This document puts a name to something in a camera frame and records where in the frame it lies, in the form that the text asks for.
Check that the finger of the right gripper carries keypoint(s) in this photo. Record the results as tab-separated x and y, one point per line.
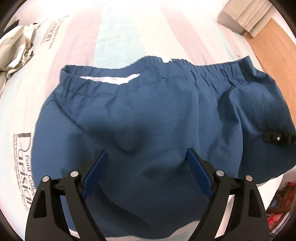
279	138

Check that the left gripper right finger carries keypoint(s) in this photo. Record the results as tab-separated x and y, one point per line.
247	220

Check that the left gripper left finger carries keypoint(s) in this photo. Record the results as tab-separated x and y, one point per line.
46	219

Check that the blue and white hooded jacket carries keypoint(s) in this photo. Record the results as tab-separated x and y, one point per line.
146	116

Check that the wooden headboard panel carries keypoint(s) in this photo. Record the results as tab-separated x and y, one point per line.
275	52

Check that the beige right curtain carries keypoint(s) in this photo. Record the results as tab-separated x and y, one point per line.
246	15

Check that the cream crumpled garment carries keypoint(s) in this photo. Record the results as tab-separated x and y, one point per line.
17	48

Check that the striped bed mattress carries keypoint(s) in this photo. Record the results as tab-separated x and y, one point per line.
108	35

